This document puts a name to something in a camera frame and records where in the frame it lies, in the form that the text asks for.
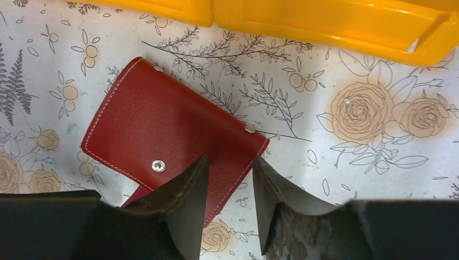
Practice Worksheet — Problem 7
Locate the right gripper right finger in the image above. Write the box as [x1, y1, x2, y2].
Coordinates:
[253, 157, 458, 259]

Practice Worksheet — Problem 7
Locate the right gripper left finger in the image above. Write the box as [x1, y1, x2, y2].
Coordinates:
[1, 155, 209, 259]

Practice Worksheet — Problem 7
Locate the yellow three-compartment bin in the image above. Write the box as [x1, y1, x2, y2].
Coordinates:
[77, 0, 459, 68]

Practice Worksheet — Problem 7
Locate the floral table mat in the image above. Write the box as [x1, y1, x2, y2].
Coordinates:
[1, 1, 458, 259]

